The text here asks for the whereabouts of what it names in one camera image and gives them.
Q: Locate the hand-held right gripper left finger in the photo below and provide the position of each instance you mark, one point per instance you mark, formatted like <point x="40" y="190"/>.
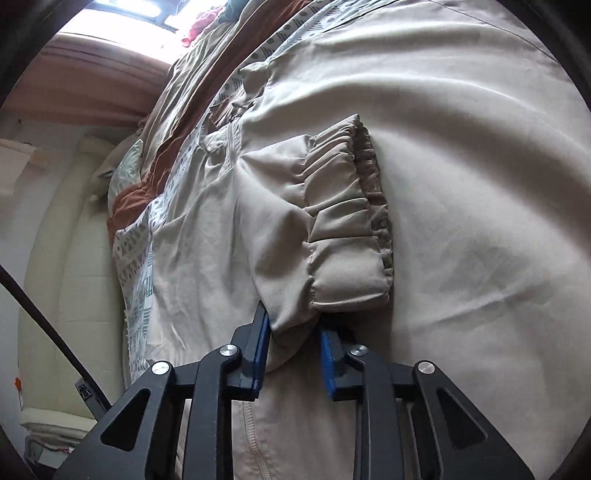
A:
<point x="262" y="344"/>

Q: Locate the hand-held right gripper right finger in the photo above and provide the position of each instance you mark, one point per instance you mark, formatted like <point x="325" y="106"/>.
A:
<point x="328" y="364"/>

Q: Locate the beige jacket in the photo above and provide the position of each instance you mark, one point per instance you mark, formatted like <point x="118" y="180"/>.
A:
<point x="461" y="184"/>

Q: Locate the white patterned blanket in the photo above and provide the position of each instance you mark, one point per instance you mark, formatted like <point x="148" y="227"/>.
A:
<point x="134" y="258"/>

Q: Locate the rust orange blanket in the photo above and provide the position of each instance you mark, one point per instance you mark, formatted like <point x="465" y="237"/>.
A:
<point x="134" y="203"/>

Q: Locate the cream padded headboard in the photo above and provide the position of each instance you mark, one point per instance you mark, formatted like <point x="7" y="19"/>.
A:
<point x="69" y="277"/>

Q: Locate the pale patterned pillow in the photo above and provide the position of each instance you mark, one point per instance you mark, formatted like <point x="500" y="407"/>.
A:
<point x="124" y="170"/>

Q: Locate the beige duvet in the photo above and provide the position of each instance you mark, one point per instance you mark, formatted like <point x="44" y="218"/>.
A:
<point x="184" y="92"/>

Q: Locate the pink curtain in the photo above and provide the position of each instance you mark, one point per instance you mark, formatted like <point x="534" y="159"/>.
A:
<point x="83" y="78"/>

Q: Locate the pink garment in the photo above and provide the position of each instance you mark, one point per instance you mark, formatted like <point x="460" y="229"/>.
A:
<point x="198" y="25"/>

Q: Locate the dark cloth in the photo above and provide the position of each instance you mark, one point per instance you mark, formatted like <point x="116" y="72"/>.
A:
<point x="231" y="9"/>

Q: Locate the window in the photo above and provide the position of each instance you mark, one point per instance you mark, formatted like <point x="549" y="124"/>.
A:
<point x="129" y="14"/>

